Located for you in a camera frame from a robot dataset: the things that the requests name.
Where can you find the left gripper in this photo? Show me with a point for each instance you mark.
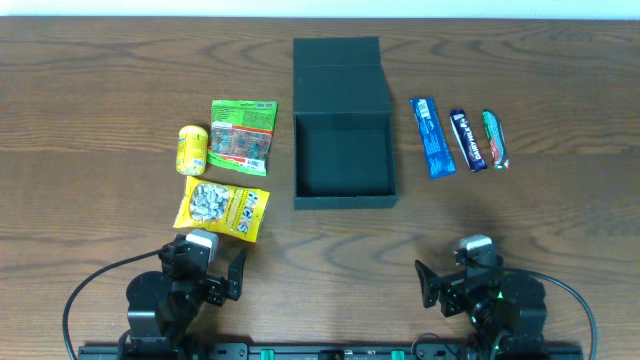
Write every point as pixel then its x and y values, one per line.
pixel 216 288

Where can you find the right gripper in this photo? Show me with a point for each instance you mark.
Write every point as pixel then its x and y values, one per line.
pixel 448 293

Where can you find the yellow Hacks candy bag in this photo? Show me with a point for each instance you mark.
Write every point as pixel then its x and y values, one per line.
pixel 219 208

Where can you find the blue wafer bar wrapper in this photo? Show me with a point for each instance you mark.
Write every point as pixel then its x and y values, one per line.
pixel 438 157

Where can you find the yellow Mentos bottle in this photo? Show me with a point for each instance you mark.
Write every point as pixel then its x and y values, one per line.
pixel 192 148

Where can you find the green snack bag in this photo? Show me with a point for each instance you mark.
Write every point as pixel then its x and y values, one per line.
pixel 241 134

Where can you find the dark blue Dairy Milk bar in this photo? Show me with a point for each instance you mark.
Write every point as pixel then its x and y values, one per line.
pixel 467 141

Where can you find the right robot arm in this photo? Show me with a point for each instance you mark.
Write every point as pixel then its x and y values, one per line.
pixel 505 307

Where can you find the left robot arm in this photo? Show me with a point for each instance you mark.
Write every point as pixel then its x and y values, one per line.
pixel 163 304

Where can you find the green red chocolate bar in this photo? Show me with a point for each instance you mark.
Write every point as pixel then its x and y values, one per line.
pixel 495 135

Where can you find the dark green open box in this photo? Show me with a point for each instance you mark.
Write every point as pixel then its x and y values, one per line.
pixel 342 116

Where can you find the black mounting rail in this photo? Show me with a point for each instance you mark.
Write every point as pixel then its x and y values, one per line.
pixel 242 351

